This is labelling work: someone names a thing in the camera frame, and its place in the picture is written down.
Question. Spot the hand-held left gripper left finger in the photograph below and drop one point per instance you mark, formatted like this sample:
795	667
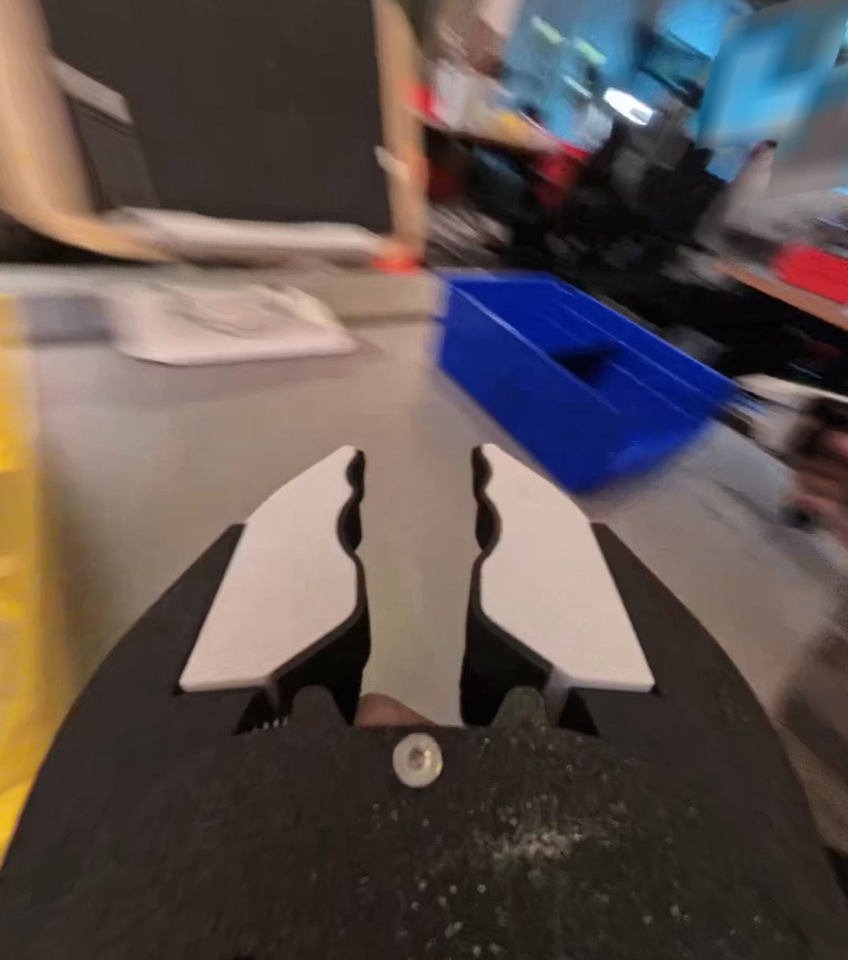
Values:
274	585

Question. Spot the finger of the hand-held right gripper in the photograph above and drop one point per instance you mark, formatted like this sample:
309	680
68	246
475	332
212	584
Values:
776	412

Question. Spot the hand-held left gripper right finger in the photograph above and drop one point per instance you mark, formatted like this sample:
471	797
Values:
559	585

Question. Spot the blue plastic bin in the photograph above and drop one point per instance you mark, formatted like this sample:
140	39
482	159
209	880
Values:
529	390

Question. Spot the red plastic bin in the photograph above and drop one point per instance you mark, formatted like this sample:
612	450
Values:
829	274

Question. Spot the black bin divider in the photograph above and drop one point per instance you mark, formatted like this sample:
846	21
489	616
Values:
581	364

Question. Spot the orange traffic cone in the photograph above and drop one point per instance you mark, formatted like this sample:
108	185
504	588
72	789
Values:
398	264

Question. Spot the black wood-framed board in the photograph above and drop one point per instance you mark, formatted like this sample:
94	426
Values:
229	112

